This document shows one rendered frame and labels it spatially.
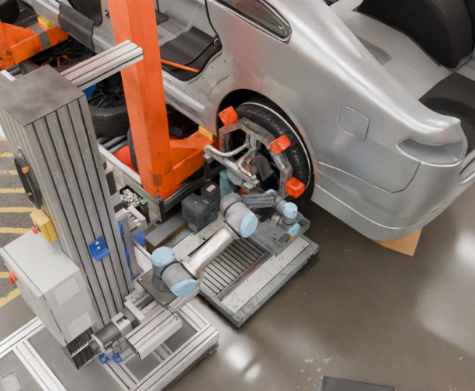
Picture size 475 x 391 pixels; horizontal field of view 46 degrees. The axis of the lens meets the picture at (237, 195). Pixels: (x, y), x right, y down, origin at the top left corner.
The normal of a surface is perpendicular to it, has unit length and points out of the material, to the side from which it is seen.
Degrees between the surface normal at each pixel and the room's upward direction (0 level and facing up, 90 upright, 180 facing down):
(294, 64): 80
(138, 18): 90
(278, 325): 0
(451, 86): 0
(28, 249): 0
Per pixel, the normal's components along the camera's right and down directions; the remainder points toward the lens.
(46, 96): 0.01, -0.65
